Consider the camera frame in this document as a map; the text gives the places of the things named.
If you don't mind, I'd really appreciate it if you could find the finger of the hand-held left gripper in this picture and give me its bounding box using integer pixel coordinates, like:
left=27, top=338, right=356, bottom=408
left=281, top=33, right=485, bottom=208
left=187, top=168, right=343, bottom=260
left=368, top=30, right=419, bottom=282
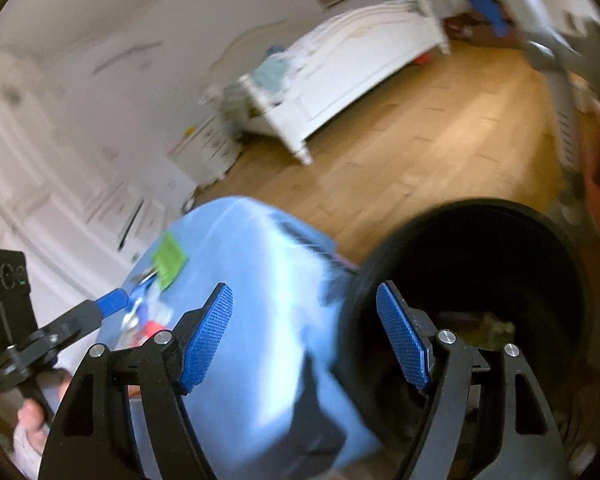
left=42, top=288, right=132, bottom=348

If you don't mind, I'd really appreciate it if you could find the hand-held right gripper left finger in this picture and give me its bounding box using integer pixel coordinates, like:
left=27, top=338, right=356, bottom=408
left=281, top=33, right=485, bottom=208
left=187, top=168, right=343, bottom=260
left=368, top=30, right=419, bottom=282
left=39, top=282, right=233, bottom=480

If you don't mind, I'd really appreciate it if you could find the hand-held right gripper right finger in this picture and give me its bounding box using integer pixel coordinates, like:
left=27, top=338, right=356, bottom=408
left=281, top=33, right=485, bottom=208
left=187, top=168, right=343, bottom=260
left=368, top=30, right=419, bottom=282
left=376, top=281, right=571, bottom=480

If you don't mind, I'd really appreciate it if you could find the black trash bin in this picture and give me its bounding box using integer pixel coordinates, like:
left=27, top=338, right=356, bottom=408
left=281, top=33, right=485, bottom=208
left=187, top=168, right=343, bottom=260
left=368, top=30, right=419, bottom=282
left=330, top=199, right=599, bottom=480

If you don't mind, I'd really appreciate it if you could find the person's left hand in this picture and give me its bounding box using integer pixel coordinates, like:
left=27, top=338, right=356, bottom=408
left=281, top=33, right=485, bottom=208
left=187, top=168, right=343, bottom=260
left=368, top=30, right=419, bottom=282
left=12, top=369, right=75, bottom=453

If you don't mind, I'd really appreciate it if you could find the blue tablecloth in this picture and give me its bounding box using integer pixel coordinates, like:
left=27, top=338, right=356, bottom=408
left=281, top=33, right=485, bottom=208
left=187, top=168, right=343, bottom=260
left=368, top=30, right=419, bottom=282
left=100, top=197, right=387, bottom=480

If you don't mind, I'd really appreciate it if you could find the green packet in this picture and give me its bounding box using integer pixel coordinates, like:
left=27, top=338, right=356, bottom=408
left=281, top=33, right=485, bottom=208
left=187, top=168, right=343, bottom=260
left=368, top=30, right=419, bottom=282
left=151, top=232, right=190, bottom=291

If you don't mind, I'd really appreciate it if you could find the white wardrobe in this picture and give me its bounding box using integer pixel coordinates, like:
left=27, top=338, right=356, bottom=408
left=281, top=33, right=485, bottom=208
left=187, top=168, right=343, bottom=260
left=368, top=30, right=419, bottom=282
left=0, top=50, right=181, bottom=313

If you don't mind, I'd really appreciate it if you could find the white nightstand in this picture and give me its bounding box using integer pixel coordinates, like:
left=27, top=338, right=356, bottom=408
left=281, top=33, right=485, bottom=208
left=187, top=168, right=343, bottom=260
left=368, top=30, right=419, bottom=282
left=172, top=112, right=242, bottom=187

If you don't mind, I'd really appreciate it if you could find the white bed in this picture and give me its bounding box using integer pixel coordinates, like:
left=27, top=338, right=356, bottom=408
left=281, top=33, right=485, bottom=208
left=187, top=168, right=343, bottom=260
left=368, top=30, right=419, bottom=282
left=200, top=0, right=451, bottom=166

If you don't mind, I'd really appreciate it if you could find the light blue bedding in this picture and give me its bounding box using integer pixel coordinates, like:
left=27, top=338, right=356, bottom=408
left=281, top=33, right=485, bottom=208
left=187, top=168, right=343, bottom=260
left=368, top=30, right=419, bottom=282
left=252, top=52, right=294, bottom=92

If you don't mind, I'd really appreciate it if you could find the brown box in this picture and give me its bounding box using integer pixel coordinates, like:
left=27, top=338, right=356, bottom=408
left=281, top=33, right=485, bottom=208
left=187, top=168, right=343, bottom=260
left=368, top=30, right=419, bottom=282
left=442, top=12, right=487, bottom=42

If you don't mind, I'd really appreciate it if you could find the blue hanging cloth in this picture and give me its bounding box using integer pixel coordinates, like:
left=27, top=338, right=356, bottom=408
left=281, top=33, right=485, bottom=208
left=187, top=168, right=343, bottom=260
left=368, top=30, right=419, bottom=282
left=467, top=0, right=512, bottom=39

